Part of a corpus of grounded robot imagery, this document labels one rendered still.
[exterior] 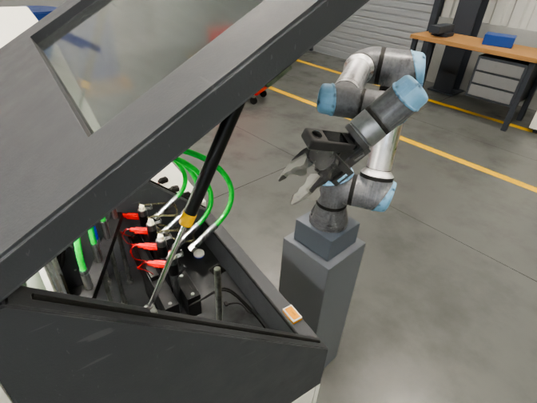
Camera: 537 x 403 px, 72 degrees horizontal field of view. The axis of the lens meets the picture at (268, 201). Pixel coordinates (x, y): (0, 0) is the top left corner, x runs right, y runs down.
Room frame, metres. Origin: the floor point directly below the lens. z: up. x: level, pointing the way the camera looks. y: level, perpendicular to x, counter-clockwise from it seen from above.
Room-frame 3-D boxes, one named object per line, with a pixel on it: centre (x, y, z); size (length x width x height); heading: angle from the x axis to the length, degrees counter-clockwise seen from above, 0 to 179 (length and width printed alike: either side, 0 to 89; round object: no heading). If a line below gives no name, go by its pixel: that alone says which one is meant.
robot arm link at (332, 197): (1.15, -0.25, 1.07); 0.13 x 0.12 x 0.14; 73
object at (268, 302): (0.83, 0.05, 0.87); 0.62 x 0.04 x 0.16; 35
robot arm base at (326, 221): (1.16, -0.24, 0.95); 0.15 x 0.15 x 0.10
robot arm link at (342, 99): (1.09, -0.22, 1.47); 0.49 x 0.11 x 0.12; 163
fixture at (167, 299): (0.79, 0.31, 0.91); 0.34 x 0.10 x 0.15; 35
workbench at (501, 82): (5.21, -2.62, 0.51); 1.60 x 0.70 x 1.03; 45
